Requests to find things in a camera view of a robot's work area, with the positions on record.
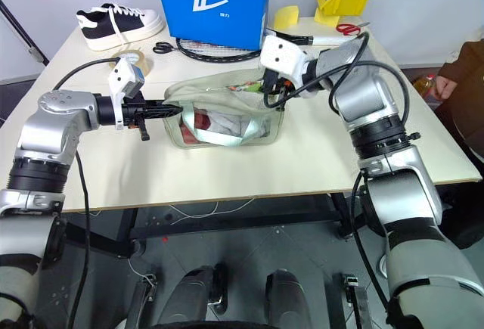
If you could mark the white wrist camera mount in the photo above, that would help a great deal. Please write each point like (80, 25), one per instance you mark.
(281, 54)
(120, 76)

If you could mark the green zip pouch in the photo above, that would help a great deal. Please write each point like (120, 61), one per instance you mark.
(223, 98)

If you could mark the black scissors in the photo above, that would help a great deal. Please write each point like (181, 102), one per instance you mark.
(162, 47)

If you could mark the blue cardboard box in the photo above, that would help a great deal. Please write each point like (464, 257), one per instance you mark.
(211, 4)

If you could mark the clear packing tape roll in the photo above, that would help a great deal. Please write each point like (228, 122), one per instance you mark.
(141, 63)

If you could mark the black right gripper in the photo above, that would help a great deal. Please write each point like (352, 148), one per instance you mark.
(281, 81)

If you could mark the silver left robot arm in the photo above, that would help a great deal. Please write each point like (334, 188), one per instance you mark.
(56, 117)

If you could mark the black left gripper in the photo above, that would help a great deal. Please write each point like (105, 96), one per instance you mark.
(132, 110)

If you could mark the black badminton racket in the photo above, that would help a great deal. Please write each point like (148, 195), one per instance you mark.
(215, 58)

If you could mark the yellow oil bottle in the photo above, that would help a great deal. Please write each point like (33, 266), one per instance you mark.
(425, 85)

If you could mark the person's bare hand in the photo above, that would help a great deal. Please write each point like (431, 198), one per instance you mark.
(447, 87)

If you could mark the yellow foam piece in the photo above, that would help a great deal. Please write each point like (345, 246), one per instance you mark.
(286, 17)

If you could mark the person in brown jacket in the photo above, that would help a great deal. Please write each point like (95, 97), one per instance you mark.
(470, 90)

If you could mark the dark rounded robot leg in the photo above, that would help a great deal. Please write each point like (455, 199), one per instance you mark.
(285, 298)
(191, 295)

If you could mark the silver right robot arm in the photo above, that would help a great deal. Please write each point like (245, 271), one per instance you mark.
(378, 98)

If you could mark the black and white sneaker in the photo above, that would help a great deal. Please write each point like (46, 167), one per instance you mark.
(121, 22)

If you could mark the black tripod leg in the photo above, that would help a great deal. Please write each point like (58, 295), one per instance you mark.
(22, 34)

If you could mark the black table frame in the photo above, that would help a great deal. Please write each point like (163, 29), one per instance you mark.
(234, 223)

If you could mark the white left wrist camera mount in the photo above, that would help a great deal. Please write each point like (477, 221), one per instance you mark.
(120, 76)

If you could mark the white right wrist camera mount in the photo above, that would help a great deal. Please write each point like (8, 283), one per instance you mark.
(281, 54)

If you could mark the yellow plastic bin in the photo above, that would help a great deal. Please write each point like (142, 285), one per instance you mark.
(346, 2)

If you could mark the red and white pouch contents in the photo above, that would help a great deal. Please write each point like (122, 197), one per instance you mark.
(200, 121)

